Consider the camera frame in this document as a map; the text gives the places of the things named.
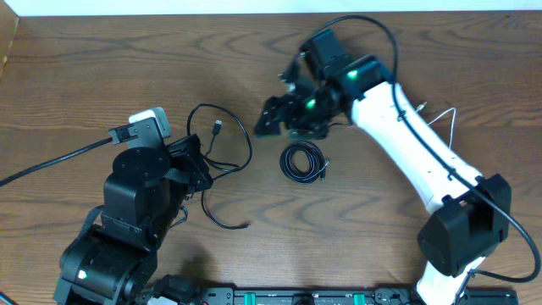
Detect thick black cable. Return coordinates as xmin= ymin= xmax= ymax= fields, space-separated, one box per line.
xmin=279 ymin=140 xmax=330 ymax=185

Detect thin black cable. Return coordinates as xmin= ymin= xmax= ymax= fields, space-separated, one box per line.
xmin=169 ymin=103 xmax=254 ymax=230

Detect white cable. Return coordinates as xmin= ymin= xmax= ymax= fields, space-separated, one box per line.
xmin=414 ymin=101 xmax=457 ymax=150

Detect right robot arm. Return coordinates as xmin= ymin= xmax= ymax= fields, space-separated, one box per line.
xmin=254 ymin=30 xmax=512 ymax=304

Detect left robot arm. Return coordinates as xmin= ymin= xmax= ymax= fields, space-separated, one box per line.
xmin=53 ymin=119 xmax=212 ymax=304

